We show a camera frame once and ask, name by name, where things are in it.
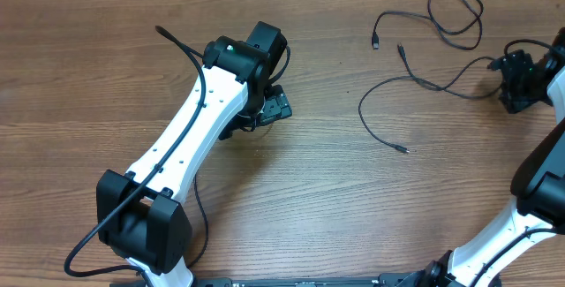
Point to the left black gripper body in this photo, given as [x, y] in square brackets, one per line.
[275, 105]

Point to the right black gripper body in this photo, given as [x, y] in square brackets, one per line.
[512, 87]

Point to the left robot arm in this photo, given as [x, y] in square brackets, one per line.
[141, 211]

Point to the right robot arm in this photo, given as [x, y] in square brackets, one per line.
[535, 211]

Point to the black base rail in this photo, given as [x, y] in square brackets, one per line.
[304, 281]

